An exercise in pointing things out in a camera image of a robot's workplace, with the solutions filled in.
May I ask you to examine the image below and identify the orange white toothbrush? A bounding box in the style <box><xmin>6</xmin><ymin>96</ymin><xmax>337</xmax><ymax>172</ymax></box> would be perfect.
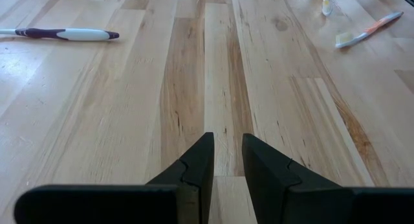
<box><xmin>334</xmin><ymin>11</ymin><xmax>404</xmax><ymax>50</ymax></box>
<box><xmin>319</xmin><ymin>0</ymin><xmax>334</xmax><ymax>17</ymax></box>

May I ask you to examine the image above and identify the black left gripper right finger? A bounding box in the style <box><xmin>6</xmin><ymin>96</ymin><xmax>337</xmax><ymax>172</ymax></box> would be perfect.
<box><xmin>241</xmin><ymin>133</ymin><xmax>414</xmax><ymax>224</ymax></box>

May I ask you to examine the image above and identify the white purple toothbrush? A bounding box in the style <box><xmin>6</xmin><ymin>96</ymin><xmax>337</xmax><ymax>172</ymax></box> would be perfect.
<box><xmin>0</xmin><ymin>27</ymin><xmax>120</xmax><ymax>42</ymax></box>

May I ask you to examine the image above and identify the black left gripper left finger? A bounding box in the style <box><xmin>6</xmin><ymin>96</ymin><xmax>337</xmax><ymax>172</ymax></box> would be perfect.
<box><xmin>13</xmin><ymin>131</ymin><xmax>215</xmax><ymax>224</ymax></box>

